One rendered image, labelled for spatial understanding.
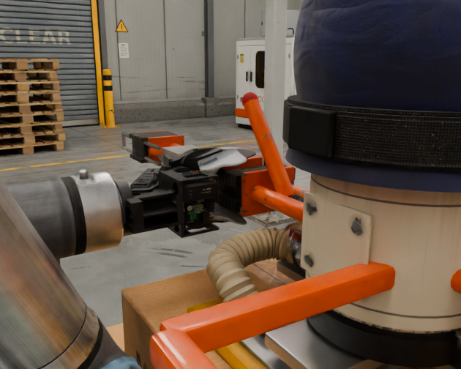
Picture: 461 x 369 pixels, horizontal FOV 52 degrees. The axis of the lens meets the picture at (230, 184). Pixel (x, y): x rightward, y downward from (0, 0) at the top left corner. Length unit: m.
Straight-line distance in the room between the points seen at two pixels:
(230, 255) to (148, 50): 10.19
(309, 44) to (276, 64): 3.28
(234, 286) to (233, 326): 0.22
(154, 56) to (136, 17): 0.85
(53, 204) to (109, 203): 0.06
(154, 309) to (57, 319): 0.22
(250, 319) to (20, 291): 0.17
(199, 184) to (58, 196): 0.16
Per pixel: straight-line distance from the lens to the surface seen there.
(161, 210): 0.55
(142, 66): 10.61
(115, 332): 1.36
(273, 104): 3.68
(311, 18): 0.40
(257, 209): 0.62
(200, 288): 0.65
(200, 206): 0.58
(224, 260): 0.55
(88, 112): 10.08
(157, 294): 0.64
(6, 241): 0.36
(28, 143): 7.22
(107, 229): 0.54
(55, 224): 0.52
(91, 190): 0.54
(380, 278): 0.39
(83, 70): 10.03
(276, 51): 3.67
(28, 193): 0.53
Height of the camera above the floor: 1.24
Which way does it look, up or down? 14 degrees down
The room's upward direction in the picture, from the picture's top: straight up
